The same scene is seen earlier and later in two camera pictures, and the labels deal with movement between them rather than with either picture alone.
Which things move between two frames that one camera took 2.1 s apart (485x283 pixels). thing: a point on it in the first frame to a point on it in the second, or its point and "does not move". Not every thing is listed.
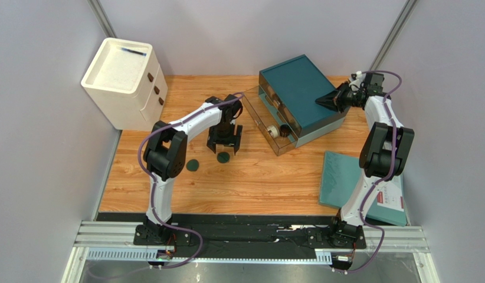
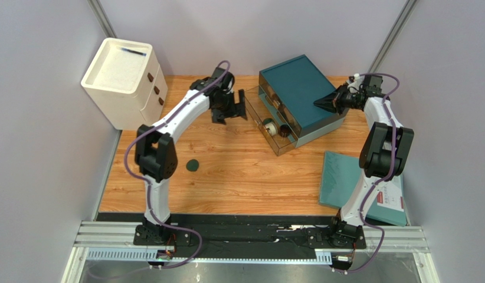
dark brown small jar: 284,131 does not move
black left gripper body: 225,134 to 228,108
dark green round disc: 192,165 does not move
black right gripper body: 341,96 does not move
